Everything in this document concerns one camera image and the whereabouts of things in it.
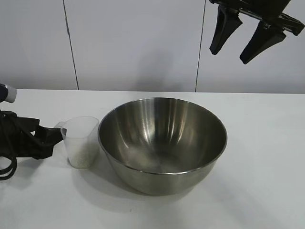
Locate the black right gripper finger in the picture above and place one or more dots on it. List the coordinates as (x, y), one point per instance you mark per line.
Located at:
(224, 31)
(262, 41)

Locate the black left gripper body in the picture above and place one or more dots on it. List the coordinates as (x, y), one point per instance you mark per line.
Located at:
(16, 136)

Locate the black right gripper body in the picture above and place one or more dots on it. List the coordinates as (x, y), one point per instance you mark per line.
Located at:
(257, 8)

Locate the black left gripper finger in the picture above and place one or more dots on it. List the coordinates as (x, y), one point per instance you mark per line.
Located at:
(45, 148)
(48, 132)

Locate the clear plastic measuring cup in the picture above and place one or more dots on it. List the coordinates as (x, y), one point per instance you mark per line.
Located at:
(81, 133)

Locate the white rice grains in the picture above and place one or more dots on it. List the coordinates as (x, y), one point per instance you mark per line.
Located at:
(81, 157)

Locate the stainless steel mixing bowl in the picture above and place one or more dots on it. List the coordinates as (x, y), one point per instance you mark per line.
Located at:
(162, 143)

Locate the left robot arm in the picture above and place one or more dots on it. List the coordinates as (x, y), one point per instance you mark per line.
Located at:
(9, 94)

